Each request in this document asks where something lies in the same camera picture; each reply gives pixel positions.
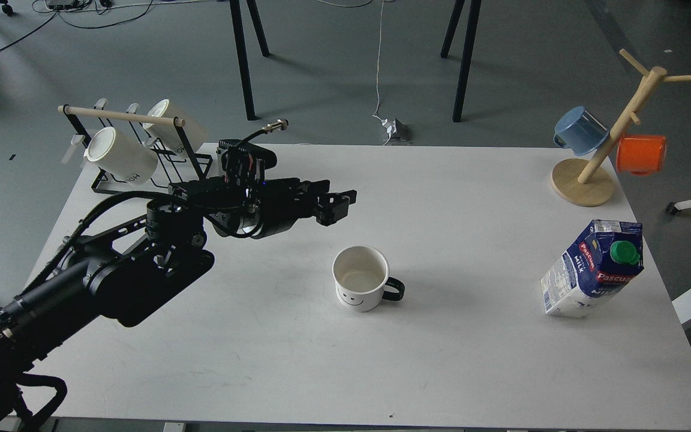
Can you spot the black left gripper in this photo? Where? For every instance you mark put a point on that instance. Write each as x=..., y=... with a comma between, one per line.
x=246, y=204

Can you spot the white smiley mug black handle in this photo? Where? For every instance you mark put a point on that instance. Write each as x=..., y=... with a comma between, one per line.
x=362, y=279

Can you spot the blue white milk carton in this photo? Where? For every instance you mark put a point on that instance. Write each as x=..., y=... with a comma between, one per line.
x=602, y=260

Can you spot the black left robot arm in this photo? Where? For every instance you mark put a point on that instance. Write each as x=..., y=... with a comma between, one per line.
x=134, y=252

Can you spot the blue cup on tree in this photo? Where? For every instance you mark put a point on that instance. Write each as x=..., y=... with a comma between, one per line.
x=580, y=131

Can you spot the orange cup on tree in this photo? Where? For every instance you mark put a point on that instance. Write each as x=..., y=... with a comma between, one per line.
x=640, y=154

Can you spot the white mug front on rack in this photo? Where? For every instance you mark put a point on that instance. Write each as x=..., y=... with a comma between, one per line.
x=124, y=158

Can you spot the black table legs left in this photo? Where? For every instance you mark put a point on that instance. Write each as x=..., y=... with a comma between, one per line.
x=241, y=50

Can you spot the black table legs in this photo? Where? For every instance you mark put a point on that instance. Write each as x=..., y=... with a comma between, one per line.
x=470, y=32
x=241, y=50

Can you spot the black table legs right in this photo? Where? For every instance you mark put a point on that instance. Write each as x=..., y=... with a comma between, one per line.
x=470, y=32

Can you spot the wooden mug tree stand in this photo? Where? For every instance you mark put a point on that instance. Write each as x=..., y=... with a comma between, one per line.
x=582, y=182

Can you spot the black wire mug rack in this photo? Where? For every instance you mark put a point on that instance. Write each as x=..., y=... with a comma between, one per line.
x=166, y=129

